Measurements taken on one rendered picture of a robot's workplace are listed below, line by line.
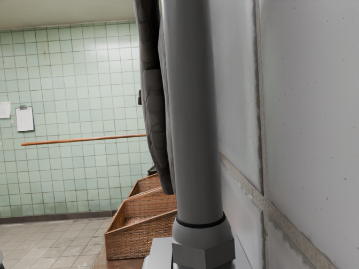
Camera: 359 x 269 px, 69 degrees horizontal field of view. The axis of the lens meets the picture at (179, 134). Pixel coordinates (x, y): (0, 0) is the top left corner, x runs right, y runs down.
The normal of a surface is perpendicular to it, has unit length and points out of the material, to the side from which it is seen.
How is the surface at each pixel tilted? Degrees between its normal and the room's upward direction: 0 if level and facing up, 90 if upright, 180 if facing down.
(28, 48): 90
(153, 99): 100
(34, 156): 90
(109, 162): 90
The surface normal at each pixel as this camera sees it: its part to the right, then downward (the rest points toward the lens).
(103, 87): 0.00, 0.08
